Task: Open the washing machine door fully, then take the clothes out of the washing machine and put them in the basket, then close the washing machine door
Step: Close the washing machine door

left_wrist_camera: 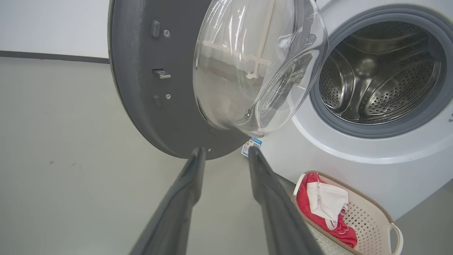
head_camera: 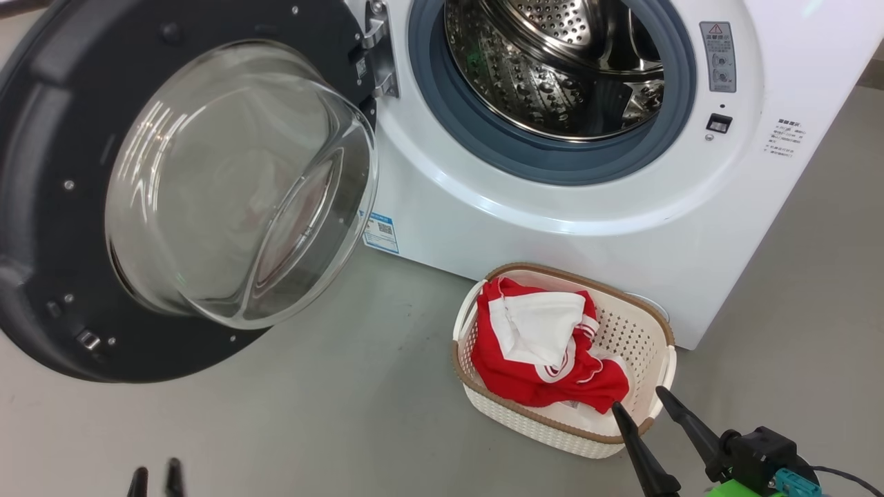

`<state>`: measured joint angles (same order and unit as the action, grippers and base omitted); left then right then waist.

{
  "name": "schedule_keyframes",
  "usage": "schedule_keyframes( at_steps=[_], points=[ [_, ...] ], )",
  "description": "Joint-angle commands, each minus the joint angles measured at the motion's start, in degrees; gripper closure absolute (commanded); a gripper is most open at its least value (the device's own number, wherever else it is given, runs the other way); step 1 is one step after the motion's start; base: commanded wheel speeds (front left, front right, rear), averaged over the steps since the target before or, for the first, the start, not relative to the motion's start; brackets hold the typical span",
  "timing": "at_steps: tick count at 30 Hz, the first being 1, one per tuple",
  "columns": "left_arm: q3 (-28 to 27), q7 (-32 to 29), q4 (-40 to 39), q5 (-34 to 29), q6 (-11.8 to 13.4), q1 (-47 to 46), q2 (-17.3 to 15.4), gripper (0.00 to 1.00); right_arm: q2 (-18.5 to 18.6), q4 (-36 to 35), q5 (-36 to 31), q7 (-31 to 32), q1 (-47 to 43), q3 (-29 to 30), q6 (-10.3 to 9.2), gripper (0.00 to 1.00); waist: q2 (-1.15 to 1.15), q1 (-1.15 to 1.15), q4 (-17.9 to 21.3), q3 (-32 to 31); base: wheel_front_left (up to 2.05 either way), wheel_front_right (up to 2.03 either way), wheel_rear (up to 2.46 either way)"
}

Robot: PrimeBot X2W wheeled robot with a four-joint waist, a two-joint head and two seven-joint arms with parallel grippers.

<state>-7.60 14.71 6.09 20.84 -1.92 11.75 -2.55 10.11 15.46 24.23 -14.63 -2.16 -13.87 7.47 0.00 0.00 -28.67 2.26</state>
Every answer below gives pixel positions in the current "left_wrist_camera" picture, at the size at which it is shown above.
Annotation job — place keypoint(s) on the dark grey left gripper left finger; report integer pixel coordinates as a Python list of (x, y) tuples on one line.
[(170, 219)]

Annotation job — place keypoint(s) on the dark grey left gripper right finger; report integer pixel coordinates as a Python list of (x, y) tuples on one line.
[(283, 223)]

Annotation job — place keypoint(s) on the red and white jersey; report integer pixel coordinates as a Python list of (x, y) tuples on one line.
[(311, 212)]

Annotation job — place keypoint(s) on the dark grey glass washer door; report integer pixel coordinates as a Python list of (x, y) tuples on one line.
[(141, 106)]

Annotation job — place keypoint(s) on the cream perforated laundry basket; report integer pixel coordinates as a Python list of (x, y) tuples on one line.
[(368, 219)]

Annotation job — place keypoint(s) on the white front-load washing machine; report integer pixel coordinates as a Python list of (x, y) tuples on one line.
[(354, 159)]

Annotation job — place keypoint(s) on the blue energy label sticker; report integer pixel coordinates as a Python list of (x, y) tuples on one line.
[(252, 146)]

